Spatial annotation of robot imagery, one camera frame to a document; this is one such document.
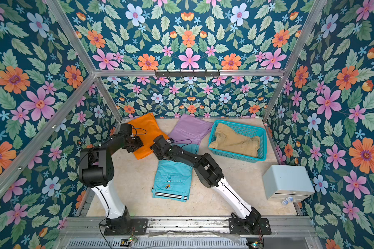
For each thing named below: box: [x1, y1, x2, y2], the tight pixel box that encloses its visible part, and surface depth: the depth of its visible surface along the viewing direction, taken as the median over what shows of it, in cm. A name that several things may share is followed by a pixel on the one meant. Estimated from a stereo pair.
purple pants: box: [167, 113, 214, 146], surface depth 114 cm
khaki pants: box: [208, 122, 261, 158], surface depth 101 cm
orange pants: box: [127, 112, 170, 160], surface depth 111 cm
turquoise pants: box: [151, 143, 200, 203], surface depth 88 cm
